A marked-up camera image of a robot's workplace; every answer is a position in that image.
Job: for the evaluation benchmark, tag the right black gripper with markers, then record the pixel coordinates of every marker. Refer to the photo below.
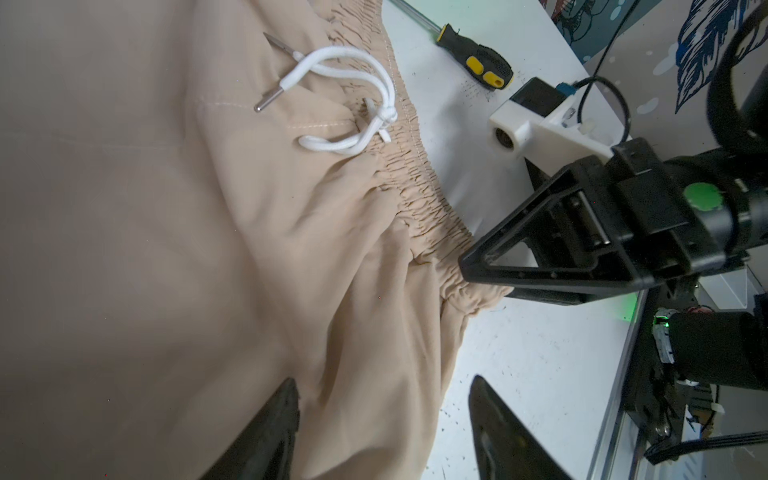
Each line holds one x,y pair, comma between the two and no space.
606,229

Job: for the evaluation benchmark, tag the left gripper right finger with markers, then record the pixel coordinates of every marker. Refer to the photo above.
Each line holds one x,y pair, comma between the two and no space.
504,448

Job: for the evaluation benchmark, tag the beige shorts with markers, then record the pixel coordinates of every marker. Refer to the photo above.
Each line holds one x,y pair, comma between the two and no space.
200,199

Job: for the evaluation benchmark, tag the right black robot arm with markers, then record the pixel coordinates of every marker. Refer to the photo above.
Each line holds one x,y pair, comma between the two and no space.
736,127

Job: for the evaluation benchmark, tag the black yellow screwdriver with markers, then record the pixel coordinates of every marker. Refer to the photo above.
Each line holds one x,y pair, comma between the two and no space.
482,63

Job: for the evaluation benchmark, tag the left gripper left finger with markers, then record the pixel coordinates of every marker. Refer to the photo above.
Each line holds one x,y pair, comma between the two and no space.
264,450

